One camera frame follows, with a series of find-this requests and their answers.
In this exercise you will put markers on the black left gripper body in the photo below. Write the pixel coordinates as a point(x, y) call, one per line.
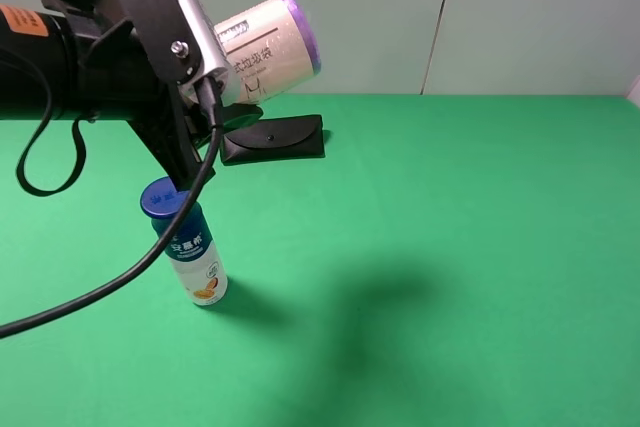
point(128, 60)

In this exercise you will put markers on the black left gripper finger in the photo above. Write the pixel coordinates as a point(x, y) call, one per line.
point(235, 116)

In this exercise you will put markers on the purple garbage bag roll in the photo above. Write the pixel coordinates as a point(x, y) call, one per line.
point(271, 47)

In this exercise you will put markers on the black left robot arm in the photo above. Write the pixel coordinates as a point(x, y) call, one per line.
point(37, 74)

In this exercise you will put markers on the black leather glasses case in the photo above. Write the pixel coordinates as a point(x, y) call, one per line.
point(275, 139)

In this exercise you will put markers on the blue cap yogurt bottle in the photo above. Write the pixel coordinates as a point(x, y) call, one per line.
point(192, 250)

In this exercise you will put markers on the green table cloth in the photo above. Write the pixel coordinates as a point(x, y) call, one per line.
point(450, 261)

